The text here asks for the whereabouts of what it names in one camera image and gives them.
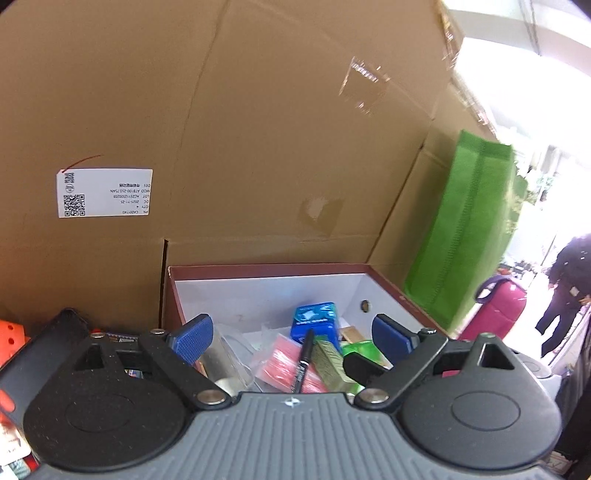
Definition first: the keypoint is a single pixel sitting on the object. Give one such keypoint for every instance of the brown cardboard backdrop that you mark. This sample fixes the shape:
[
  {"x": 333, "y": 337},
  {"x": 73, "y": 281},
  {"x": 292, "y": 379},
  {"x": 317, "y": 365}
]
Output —
[{"x": 231, "y": 138}]

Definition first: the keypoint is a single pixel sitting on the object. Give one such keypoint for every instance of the white printed label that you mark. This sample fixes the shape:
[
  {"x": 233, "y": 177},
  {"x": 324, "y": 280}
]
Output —
[{"x": 106, "y": 194}]

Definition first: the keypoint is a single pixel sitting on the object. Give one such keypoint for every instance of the bright green plastic object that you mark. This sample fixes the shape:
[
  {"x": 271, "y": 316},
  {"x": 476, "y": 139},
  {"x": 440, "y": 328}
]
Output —
[{"x": 358, "y": 347}]

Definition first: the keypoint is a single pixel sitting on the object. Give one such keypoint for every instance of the clear bag with red item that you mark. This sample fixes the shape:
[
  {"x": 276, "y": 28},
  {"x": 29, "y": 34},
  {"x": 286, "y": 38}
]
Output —
[{"x": 279, "y": 364}]

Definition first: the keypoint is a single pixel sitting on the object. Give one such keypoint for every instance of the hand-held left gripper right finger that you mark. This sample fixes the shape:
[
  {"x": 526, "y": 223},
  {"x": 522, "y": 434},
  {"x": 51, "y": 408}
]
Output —
[{"x": 392, "y": 336}]

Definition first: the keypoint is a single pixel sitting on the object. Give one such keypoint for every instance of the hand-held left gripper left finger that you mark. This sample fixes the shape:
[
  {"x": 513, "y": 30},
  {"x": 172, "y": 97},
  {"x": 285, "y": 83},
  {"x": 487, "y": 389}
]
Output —
[{"x": 196, "y": 339}]

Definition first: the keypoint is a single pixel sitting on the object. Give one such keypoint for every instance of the gold-green tall box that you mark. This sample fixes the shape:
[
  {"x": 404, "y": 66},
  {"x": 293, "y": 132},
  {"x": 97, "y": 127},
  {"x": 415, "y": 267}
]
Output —
[{"x": 330, "y": 364}]

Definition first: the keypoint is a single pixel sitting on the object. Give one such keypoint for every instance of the thin black pen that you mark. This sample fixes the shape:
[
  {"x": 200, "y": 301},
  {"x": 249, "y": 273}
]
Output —
[{"x": 302, "y": 364}]

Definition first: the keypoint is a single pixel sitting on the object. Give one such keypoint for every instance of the orange perforated plastic piece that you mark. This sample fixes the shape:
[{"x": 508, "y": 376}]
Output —
[{"x": 11, "y": 337}]

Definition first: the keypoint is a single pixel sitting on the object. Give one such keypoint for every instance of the pink suitcase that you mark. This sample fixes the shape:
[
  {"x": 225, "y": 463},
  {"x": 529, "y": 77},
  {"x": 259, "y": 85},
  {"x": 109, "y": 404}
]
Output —
[{"x": 498, "y": 309}]

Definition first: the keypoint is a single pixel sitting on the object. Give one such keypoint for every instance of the black plastic object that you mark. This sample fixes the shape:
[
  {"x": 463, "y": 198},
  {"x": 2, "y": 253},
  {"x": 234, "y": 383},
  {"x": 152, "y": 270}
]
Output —
[{"x": 360, "y": 368}]

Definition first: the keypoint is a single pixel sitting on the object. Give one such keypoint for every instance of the green fabric bag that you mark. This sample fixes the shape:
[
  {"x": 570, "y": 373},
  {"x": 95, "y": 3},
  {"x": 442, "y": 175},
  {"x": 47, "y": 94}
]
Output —
[{"x": 461, "y": 230}]

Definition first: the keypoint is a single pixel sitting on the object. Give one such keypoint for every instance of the clear plastic cup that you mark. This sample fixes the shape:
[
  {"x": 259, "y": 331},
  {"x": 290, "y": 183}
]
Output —
[{"x": 231, "y": 364}]

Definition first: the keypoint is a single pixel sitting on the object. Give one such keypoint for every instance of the brown box with white inside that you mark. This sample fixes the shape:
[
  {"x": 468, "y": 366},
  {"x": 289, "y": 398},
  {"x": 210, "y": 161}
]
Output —
[{"x": 277, "y": 290}]

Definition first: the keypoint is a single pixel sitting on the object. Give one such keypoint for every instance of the dark cloth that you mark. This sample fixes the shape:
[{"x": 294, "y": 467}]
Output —
[{"x": 575, "y": 392}]

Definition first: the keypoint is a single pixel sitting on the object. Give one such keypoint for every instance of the blue packet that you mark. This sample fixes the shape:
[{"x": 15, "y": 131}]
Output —
[{"x": 314, "y": 318}]

